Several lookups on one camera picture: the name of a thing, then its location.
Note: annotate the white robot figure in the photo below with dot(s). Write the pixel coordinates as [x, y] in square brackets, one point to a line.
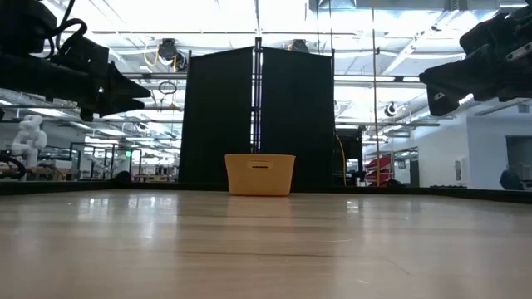
[29, 139]

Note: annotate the white wall dispenser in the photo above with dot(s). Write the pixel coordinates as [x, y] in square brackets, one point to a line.
[459, 170]

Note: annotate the dark grey door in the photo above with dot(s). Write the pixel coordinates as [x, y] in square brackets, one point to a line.
[519, 149]

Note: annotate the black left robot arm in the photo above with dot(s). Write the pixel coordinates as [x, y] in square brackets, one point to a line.
[21, 25]

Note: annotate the black frame workstation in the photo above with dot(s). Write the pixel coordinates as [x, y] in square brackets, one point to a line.
[87, 143]

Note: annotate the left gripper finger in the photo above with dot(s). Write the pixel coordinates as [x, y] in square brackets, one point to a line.
[124, 91]
[118, 106]

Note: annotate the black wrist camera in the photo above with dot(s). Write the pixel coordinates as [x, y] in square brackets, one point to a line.
[482, 37]
[87, 56]

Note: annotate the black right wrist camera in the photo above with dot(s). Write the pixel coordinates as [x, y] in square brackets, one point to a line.
[482, 37]

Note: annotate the silver ventilation duct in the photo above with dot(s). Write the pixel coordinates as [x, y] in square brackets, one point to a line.
[12, 97]
[478, 108]

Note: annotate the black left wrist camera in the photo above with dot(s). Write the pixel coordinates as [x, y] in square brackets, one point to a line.
[87, 56]

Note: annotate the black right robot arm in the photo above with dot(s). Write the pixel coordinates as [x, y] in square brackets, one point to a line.
[521, 18]

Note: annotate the yellow plastic bin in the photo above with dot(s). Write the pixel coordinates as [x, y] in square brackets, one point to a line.
[259, 178]

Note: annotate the black cabinet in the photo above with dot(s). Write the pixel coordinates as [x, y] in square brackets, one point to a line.
[353, 145]

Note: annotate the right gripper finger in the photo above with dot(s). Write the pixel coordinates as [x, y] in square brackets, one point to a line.
[453, 74]
[442, 104]

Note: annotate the dark blue chair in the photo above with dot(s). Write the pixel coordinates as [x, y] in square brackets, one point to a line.
[510, 179]

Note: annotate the red rack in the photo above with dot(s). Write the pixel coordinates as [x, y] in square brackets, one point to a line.
[380, 166]

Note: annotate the black folding screen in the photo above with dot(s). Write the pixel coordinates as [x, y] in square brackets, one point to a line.
[216, 124]

